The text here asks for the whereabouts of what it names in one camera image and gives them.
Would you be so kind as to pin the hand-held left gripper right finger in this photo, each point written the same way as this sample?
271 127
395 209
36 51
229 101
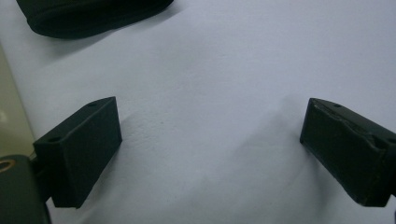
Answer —
345 152

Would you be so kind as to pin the black cloth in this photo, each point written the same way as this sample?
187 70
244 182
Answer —
90 15

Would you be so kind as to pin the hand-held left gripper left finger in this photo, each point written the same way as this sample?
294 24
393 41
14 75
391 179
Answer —
81 149

